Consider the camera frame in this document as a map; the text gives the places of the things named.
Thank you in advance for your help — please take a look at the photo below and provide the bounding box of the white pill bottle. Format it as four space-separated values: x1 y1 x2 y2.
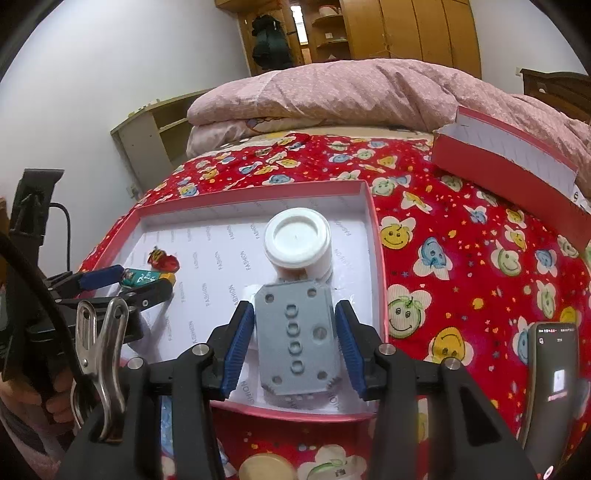
264 208 333 282

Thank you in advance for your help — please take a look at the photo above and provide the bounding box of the pink quilt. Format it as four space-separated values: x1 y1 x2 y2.
187 58 591 153

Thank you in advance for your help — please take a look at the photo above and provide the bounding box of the dark hanging jacket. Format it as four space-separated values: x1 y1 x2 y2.
250 14 295 70

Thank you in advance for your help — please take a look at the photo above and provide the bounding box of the red box lid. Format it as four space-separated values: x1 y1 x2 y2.
431 105 591 250

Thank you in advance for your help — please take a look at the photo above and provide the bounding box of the round wooden disc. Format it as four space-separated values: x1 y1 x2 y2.
238 453 296 480

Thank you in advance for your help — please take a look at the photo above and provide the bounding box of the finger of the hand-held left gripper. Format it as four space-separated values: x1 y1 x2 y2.
60 279 174 310
44 265 126 301

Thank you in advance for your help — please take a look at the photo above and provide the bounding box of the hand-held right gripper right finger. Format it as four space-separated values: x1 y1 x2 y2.
335 299 539 480

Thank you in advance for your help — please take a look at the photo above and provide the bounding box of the silver metal spring clip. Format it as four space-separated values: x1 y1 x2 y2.
71 296 132 441

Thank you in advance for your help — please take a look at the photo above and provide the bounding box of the dark wooden headboard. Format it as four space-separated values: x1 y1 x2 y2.
519 68 591 123

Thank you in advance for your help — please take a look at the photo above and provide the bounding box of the small red toy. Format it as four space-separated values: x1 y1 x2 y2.
147 248 181 273

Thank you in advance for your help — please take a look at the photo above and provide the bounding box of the red printed blanket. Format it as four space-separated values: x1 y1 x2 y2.
74 131 591 480

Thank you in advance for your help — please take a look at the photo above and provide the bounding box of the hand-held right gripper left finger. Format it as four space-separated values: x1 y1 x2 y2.
55 302 257 480

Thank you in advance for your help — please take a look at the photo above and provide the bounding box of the red cardboard box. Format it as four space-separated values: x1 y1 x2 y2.
76 180 386 423

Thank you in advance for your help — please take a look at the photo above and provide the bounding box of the wooden wardrobe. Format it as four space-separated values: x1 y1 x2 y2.
215 0 483 81

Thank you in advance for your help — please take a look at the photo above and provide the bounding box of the thin black cable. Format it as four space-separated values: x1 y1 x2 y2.
46 202 75 273

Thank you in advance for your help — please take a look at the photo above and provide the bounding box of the grey perforated plastic block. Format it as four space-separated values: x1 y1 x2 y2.
253 277 345 411

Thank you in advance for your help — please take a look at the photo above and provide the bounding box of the person's left hand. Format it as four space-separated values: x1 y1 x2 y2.
44 364 81 428

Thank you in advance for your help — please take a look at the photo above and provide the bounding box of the pink printed pillow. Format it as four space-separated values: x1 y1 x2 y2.
186 115 333 160

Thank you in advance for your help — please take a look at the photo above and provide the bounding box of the beige shelf unit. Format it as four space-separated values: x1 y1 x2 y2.
110 90 218 204

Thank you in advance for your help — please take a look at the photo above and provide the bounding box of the black smartphone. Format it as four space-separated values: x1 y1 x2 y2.
517 322 580 480

